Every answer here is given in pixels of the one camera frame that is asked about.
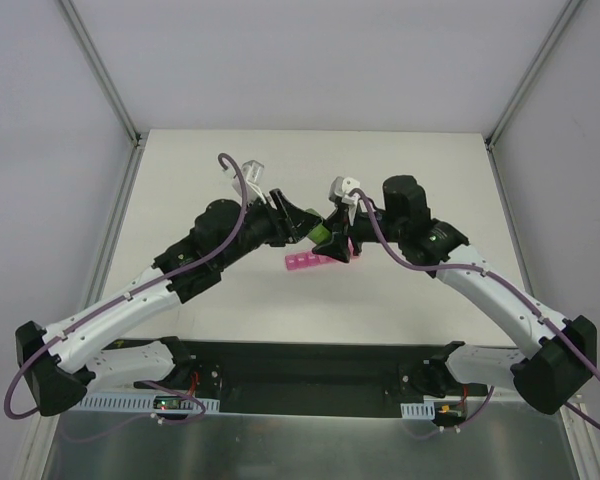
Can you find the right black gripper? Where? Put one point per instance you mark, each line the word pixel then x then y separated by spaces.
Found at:
pixel 344 228

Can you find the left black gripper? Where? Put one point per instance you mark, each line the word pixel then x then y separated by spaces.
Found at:
pixel 284 220

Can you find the green pill bottle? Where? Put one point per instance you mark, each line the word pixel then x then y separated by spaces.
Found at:
pixel 319 234

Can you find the pink weekly pill organizer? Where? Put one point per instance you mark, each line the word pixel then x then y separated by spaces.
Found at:
pixel 306 259

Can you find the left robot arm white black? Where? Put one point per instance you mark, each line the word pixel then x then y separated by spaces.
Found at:
pixel 60 362

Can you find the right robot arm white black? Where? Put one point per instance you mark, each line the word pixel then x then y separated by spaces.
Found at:
pixel 552 356

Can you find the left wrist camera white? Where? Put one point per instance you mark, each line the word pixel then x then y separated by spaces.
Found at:
pixel 252 172

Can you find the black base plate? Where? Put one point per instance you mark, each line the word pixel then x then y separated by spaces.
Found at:
pixel 337 380

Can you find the right white cable duct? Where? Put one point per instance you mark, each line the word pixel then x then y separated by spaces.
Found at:
pixel 418 411

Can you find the white cable duct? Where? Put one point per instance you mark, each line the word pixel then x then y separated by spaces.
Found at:
pixel 144 403
pixel 418 411

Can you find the left white cable duct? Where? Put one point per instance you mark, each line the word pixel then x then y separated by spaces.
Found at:
pixel 144 403

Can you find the left aluminium frame post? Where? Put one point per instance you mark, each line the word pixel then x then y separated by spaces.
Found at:
pixel 90 52

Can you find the aluminium frame post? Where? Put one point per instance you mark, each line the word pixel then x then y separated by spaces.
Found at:
pixel 90 52
pixel 534 69

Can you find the right aluminium frame post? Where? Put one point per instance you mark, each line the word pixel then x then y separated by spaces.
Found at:
pixel 534 69

